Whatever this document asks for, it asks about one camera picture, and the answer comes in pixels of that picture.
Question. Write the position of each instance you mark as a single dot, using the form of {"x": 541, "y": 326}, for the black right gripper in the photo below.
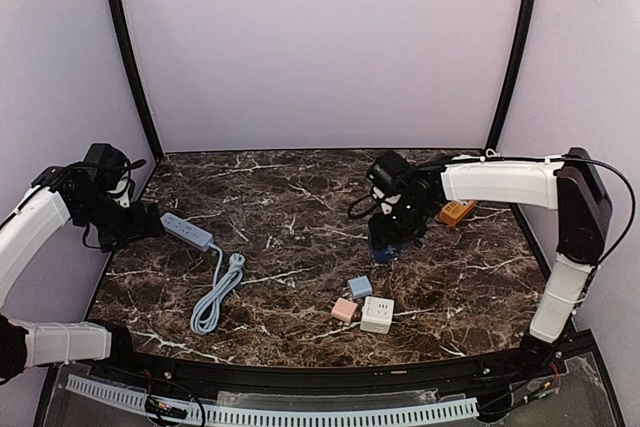
{"x": 382, "y": 236}

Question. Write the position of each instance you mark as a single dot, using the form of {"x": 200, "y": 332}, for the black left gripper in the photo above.
{"x": 136, "y": 229}

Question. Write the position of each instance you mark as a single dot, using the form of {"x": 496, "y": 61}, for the dark blue cube socket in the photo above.
{"x": 389, "y": 260}

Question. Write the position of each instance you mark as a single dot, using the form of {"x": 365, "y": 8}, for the orange power strip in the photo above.
{"x": 455, "y": 212}

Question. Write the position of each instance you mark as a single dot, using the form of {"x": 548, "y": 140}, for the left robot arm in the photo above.
{"x": 38, "y": 263}

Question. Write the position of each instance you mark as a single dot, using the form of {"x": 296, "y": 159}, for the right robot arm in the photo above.
{"x": 593, "y": 205}

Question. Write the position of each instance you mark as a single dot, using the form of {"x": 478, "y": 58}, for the light blue charger plug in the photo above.
{"x": 359, "y": 287}

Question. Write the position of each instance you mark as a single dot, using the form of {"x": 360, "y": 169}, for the pink charger plug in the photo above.
{"x": 344, "y": 310}

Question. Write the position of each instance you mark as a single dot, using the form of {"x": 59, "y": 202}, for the grey-blue power strip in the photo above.
{"x": 187, "y": 232}

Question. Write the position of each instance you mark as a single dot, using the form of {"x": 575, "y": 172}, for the white cube socket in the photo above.
{"x": 377, "y": 315}

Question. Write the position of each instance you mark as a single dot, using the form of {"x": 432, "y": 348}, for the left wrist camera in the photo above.
{"x": 105, "y": 157}

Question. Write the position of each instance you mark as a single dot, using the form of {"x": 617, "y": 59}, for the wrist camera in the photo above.
{"x": 105, "y": 157}
{"x": 387, "y": 175}

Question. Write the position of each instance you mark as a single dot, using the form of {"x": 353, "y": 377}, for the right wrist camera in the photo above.
{"x": 387, "y": 175}

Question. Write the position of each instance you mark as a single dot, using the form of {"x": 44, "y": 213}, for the black front table rail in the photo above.
{"x": 332, "y": 360}

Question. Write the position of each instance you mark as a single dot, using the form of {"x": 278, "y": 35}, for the light blue slotted cable duct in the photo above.
{"x": 235, "y": 409}

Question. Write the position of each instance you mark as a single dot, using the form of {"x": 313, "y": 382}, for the black right frame post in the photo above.
{"x": 517, "y": 50}

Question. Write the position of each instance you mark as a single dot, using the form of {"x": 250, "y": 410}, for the black frame post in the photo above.
{"x": 517, "y": 50}
{"x": 129, "y": 61}

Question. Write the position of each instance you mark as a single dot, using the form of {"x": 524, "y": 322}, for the black left frame post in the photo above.
{"x": 129, "y": 61}

